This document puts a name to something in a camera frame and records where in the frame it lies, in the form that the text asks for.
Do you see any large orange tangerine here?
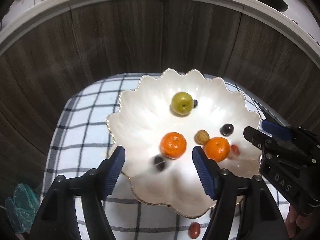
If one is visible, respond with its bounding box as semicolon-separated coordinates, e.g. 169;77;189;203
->
203;137;231;162

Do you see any red grape tomato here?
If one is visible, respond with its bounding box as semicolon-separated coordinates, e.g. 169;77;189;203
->
228;145;240;159
188;222;201;239

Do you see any tan longan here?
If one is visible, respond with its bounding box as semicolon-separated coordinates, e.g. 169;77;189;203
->
194;130;210;145

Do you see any dark cherry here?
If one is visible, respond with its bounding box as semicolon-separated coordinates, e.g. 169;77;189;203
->
220;124;234;137
153;155;166;172

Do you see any green yellow apple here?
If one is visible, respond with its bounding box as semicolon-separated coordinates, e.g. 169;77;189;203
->
171;92;194;115

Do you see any person's hand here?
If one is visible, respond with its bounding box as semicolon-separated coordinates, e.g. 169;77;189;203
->
285;205;305;238

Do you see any white checkered cloth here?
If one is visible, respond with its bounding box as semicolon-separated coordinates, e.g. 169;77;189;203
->
41;72;298;240

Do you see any small orange tangerine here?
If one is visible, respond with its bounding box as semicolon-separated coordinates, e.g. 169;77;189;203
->
159;132;187;159

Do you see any white scalloped ceramic bowl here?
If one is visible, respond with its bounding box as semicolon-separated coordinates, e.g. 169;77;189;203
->
106;69;263;218

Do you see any teal mesh scrubber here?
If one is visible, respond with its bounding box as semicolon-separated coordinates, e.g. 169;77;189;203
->
5;183;40;234

